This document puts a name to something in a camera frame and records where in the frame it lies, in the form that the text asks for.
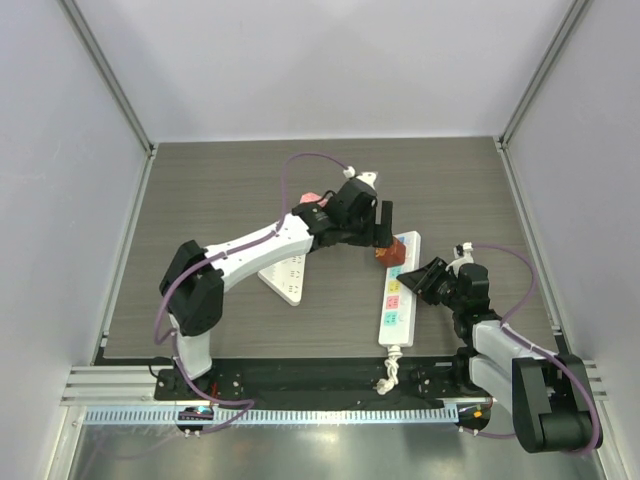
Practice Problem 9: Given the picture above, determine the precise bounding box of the aluminium frame post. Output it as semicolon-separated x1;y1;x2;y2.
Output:
57;0;154;157
495;0;592;150

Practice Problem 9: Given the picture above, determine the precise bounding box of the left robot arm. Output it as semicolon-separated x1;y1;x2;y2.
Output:
154;172;394;400

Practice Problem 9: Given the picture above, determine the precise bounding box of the red-brown plug adapter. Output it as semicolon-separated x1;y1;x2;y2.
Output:
375;237;406;268

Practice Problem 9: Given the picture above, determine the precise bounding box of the white triangular socket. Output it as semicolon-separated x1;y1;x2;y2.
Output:
258;255;306;307

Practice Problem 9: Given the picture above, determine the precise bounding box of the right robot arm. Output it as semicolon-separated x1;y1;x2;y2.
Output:
397;258;603;455

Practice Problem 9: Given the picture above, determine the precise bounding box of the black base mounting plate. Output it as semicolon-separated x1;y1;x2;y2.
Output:
154;355;511;407

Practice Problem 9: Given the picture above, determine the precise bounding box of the pink cube plug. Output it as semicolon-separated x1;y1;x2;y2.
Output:
300;192;330;207

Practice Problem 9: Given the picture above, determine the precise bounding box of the left aluminium frame post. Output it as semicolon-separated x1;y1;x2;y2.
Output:
57;0;154;157

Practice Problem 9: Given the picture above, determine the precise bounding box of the white slotted cable duct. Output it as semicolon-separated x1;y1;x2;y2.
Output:
84;405;459;427

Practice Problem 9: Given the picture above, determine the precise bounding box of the white power strip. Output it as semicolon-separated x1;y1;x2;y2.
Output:
378;231;421;348

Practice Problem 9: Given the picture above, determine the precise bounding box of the right aluminium frame post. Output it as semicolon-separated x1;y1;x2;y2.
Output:
495;0;592;150

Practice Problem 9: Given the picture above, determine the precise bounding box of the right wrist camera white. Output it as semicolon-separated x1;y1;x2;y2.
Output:
447;242;474;276

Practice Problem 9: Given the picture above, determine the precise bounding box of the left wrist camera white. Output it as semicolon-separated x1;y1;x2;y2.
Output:
343;166;379;190

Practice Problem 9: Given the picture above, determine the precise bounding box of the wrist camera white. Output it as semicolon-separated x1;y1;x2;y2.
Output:
447;242;474;276
343;166;379;190

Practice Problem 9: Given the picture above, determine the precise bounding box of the white coiled power cord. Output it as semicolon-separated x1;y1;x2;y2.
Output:
374;345;403;397

